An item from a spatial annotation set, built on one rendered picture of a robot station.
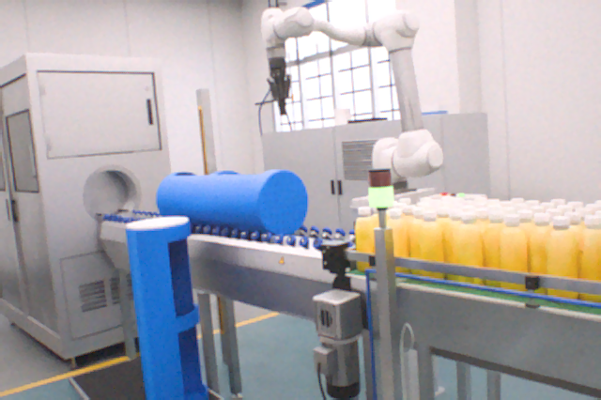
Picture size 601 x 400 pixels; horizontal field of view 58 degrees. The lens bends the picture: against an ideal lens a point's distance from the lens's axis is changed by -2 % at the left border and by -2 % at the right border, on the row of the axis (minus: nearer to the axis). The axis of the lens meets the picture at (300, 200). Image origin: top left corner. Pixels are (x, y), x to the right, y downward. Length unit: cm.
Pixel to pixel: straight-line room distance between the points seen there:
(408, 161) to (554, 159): 231
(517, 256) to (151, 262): 153
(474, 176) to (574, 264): 252
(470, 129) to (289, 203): 190
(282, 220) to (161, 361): 83
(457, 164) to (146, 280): 223
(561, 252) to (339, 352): 72
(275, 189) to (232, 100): 552
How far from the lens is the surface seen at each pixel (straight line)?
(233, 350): 300
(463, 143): 385
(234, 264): 243
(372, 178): 144
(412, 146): 252
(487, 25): 503
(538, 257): 153
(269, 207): 226
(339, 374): 178
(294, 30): 225
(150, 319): 252
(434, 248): 165
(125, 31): 727
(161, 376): 259
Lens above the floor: 135
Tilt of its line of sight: 6 degrees down
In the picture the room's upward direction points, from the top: 5 degrees counter-clockwise
